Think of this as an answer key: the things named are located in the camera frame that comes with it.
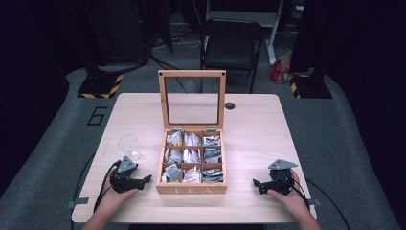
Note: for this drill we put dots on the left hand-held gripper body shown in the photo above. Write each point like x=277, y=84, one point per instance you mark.
x=123, y=179

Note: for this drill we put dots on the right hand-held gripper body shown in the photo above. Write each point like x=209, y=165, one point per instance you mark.
x=281, y=179

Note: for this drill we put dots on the person's left hand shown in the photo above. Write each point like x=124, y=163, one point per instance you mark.
x=115, y=199

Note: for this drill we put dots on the person's right hand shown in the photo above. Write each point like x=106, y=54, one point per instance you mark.
x=290, y=201

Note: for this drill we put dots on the clear glass cup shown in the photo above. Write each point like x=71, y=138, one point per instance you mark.
x=128, y=145

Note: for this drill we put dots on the grey tape piece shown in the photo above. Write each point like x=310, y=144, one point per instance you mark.
x=78, y=202
x=315, y=202

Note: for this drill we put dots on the wooden tea box with lid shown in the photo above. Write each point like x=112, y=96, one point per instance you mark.
x=191, y=188

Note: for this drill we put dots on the pile of tea bags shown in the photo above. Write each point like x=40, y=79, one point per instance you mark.
x=191, y=156

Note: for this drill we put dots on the black round table grommet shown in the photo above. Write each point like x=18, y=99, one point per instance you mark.
x=230, y=106

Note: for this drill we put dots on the striped black stand base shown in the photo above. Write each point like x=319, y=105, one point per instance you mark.
x=308, y=87
x=99, y=86

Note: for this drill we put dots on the red paper bag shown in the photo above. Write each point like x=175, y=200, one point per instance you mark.
x=279, y=72

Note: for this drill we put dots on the black folding chair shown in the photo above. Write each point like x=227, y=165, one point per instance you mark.
x=231, y=48

